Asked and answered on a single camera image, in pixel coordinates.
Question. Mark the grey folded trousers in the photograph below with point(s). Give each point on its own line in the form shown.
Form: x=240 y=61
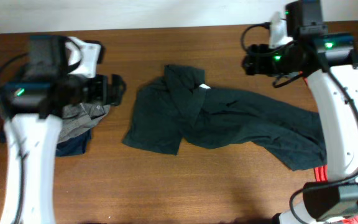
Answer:
x=32 y=129

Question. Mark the navy blue folded garment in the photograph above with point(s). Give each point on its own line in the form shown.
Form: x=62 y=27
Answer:
x=74 y=146

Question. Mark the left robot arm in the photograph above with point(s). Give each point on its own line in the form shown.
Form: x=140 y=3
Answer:
x=49 y=109

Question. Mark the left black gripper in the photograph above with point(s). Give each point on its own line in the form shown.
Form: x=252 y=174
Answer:
x=101 y=96

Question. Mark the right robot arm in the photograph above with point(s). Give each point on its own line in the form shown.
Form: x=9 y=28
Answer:
x=300 y=46

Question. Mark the dark green Nike t-shirt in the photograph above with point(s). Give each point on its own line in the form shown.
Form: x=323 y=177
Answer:
x=180 y=106

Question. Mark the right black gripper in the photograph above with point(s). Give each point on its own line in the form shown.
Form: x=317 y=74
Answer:
x=257 y=60

